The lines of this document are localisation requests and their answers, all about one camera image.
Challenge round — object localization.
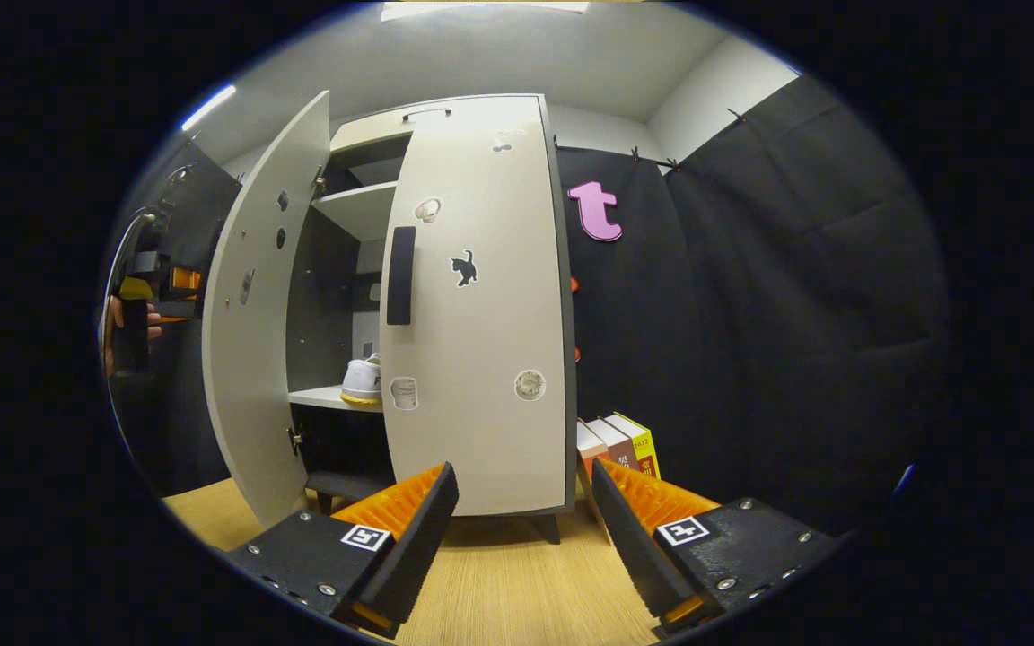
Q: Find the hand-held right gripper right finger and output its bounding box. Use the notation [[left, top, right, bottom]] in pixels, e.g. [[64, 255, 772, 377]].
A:
[[591, 458, 844, 636]]

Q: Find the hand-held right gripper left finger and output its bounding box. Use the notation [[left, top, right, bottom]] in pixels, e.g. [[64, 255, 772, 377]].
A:
[[228, 461, 461, 640]]

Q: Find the white shoe cabinet door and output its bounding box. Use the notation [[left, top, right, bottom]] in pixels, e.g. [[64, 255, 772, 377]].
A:
[[378, 121, 578, 519], [201, 90, 332, 528]]

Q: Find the white striped shoe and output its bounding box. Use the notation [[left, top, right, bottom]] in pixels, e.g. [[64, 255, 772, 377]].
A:
[[339, 354, 384, 406]]

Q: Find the yellow book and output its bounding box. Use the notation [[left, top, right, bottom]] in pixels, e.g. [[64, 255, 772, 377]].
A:
[[607, 412, 662, 481]]

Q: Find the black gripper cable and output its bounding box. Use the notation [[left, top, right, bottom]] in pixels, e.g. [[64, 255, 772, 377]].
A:
[[102, 164, 197, 297]]

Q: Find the black backdrop rod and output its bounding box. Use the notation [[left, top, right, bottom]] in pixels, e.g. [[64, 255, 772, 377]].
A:
[[555, 135, 681, 173]]

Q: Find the white cabinet drawer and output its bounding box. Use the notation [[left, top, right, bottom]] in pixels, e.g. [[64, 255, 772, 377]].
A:
[[330, 94, 545, 155]]

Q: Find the ceiling light panel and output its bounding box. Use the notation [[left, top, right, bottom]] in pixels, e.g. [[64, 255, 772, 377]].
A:
[[380, 0, 590, 23]]

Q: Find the white shoe cabinet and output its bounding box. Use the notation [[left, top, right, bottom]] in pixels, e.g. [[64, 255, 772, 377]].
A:
[[286, 94, 581, 546]]

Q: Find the ceiling light strip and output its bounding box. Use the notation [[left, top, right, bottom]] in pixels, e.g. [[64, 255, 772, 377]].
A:
[[180, 83, 238, 133]]

